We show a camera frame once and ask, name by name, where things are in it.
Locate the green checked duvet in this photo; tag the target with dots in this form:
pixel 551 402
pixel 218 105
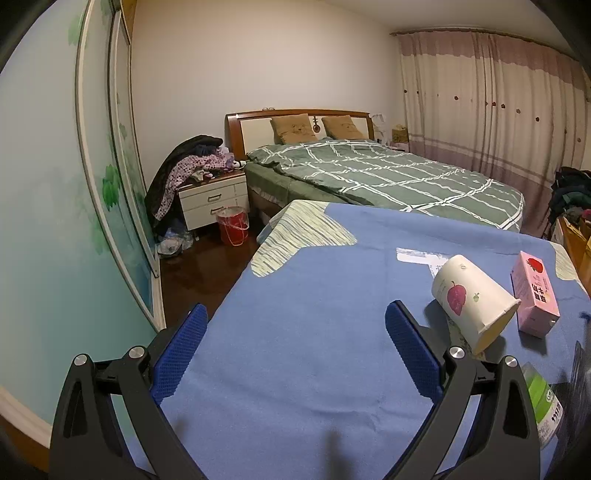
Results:
pixel 378 175

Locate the white plastic bag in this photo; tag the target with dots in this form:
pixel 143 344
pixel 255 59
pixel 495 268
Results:
pixel 378 124

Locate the tan tissue box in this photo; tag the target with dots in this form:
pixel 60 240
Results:
pixel 400 135

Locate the brown embroidered pillow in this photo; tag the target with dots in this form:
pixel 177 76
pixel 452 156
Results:
pixel 344 128
pixel 293 129

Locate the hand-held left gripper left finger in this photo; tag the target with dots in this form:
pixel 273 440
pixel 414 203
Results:
pixel 184 350

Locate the pile of clothes on nightstand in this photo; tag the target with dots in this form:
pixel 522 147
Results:
pixel 184 150

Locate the floral sliding wardrobe doors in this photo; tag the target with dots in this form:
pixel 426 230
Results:
pixel 46 184

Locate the floral garment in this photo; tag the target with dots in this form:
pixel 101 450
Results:
pixel 184 173

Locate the white strawberry print cup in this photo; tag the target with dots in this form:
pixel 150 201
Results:
pixel 461 295

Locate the blue tablecloth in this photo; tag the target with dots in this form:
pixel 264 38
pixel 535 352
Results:
pixel 314 286

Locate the wooden bed headboard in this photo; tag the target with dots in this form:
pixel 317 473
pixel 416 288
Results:
pixel 254 127

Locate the red plastic bucket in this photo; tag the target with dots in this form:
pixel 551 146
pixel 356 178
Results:
pixel 233 228

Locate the crumpled plastic bags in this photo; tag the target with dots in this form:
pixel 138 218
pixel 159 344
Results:
pixel 173 244

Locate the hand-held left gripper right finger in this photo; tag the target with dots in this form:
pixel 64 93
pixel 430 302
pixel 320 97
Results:
pixel 411 350

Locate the cardboard box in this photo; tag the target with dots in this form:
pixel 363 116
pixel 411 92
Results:
pixel 572 240

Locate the pink carton box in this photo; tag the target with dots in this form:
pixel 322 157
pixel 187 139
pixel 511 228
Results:
pixel 531 295

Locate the dark green bed sheet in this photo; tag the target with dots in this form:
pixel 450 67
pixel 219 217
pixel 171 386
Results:
pixel 277 182

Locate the dark clothes pile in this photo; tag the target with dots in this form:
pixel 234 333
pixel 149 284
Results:
pixel 570 194

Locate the white wooden nightstand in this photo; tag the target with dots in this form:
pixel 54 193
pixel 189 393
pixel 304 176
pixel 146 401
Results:
pixel 212 201

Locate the cream and mauve curtain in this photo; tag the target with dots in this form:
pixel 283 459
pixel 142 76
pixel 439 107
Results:
pixel 461 92

